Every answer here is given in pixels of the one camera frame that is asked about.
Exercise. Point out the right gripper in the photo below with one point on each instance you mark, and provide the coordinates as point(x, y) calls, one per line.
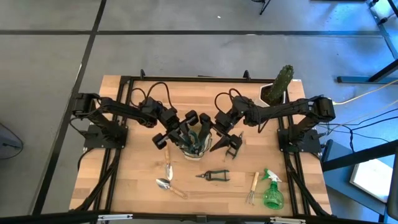
point(225, 123)

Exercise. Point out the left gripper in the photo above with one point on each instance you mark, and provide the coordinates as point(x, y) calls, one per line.
point(169, 116)

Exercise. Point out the cream green-trimmed gardening bag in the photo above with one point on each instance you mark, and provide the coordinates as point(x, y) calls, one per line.
point(199, 156)

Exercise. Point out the slim black pruner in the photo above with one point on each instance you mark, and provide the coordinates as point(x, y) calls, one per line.
point(233, 154)

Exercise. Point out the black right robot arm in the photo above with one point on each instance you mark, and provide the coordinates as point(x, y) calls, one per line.
point(289, 109)

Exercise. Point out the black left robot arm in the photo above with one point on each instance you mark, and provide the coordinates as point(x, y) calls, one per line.
point(124, 109)

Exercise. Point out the green plastic spray bottle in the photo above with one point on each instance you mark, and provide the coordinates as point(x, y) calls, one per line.
point(273, 197)

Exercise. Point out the green cactus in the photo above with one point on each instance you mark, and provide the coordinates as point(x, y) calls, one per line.
point(281, 84)

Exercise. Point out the blue-grey cabinet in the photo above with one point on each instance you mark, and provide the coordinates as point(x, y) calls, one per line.
point(339, 186)

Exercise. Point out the black tripod leg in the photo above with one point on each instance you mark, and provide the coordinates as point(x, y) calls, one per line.
point(264, 7)

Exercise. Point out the black support beam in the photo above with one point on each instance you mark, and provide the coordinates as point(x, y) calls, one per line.
point(357, 157)

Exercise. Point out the blue floor beam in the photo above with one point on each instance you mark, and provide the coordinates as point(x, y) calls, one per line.
point(357, 80)

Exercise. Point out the black rig bar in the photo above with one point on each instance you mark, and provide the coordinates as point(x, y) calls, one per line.
point(46, 219)

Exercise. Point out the white panel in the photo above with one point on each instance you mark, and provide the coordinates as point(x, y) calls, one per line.
point(371, 180)

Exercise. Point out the black diagonal stand beam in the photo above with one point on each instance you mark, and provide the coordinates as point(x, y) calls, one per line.
point(385, 71)

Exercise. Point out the grey metal stand beam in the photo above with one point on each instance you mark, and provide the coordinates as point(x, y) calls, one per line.
point(384, 29)

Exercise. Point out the black aluminium table frame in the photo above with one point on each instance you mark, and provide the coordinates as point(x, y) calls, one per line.
point(186, 79)

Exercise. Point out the small black camera block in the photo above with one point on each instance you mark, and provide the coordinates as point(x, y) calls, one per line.
point(201, 219)

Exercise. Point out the silver bracket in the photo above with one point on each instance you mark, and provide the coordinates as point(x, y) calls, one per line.
point(115, 217)
point(286, 221)

